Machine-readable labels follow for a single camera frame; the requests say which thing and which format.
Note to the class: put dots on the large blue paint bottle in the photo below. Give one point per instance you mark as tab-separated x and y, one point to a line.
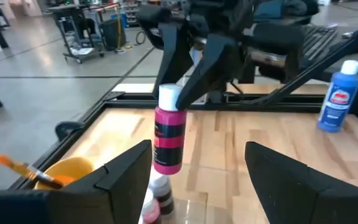
337	99

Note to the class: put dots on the rolling work desk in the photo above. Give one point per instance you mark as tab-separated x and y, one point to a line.
79	37

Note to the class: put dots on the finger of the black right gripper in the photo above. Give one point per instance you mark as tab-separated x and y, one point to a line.
169	53
213	68

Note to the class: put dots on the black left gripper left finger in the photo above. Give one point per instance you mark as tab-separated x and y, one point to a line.
73	205

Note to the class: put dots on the small dark brown paint bottle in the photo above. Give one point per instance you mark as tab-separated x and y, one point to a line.
165	199

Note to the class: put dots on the black floor bin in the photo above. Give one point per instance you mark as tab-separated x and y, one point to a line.
112	34

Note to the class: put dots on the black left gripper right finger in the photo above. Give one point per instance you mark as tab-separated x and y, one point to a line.
306	199

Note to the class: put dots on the small magenta paint bottle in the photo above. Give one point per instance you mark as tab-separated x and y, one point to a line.
169	140

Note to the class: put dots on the black keyboard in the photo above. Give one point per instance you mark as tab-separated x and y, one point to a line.
320	42

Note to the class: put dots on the yellow ribbed cup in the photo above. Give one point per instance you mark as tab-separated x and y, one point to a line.
70	168

